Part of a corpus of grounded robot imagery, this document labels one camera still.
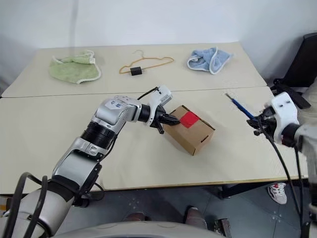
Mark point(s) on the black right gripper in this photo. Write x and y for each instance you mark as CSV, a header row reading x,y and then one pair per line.
x,y
267,122

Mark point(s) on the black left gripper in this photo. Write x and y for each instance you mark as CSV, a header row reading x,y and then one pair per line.
x,y
161,117

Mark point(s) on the blue pen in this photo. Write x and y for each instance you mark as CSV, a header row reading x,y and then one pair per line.
x,y
241,106

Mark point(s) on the brown cardboard box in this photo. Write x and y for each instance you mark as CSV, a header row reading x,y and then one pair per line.
x,y
190,138

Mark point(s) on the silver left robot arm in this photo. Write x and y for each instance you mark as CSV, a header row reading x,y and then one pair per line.
x,y
109,116

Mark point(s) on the small black block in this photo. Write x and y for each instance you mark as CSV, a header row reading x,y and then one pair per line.
x,y
136,71

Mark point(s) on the white sneaker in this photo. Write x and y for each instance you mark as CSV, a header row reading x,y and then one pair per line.
x,y
278,193

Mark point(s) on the blue towel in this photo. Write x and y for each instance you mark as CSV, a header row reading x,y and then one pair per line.
x,y
208,59

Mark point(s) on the black chair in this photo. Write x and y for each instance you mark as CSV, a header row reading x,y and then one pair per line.
x,y
302,64

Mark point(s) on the dark brown rounded shape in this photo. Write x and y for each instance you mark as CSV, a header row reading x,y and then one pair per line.
x,y
135,217
195,218

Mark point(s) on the green towel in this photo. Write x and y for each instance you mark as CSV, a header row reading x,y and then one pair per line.
x,y
71,69

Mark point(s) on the grey robot torso rim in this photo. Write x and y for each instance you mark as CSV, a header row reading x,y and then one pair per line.
x,y
128,230

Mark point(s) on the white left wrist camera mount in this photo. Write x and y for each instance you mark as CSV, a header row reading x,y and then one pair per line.
x,y
158,99

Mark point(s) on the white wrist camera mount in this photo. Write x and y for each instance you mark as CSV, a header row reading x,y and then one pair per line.
x,y
158,99
284,109

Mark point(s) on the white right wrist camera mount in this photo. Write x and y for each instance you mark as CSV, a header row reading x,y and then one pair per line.
x,y
284,109

